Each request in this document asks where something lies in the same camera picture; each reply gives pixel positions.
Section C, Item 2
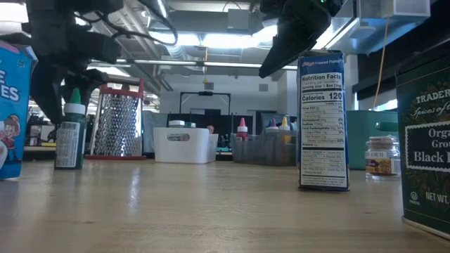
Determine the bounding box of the green plastic bin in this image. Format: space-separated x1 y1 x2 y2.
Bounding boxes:
345 110 400 171

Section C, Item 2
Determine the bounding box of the grey translucent plastic bin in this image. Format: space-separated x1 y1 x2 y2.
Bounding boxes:
230 129 298 167

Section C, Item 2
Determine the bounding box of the grey ceiling box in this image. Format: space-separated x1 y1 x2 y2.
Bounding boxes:
227 8 252 31

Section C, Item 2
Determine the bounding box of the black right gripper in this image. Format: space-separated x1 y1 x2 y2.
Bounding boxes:
259 0 347 79

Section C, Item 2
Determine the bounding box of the pink-capped food colouring bottle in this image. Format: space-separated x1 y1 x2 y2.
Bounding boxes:
236 117 250 142

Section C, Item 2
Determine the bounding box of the yellow hanging cord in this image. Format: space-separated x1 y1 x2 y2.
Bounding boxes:
371 17 390 110

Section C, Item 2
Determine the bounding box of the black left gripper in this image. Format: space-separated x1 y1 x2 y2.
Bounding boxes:
30 31 122 124

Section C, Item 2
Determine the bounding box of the dark pepper tin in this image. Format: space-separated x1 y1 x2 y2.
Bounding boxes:
395 45 450 241

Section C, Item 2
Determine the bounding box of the white plastic bin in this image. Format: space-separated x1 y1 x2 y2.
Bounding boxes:
153 126 219 164

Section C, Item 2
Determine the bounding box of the blue Rice Krispies box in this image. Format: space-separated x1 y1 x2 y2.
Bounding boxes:
0 39 39 181

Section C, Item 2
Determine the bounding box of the blue Frosted Flakes box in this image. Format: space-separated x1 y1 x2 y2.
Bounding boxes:
296 49 350 193

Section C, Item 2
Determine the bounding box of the red metal box grater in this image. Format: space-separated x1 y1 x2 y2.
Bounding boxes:
84 77 147 161

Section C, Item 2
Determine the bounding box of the yellow food colouring bottle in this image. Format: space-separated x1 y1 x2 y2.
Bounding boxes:
279 115 293 144

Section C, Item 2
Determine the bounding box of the clear jar with orange label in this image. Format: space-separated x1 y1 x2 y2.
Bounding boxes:
364 135 402 181

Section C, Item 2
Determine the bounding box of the green-capped food colouring bottle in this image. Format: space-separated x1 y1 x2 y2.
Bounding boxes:
53 87 87 171

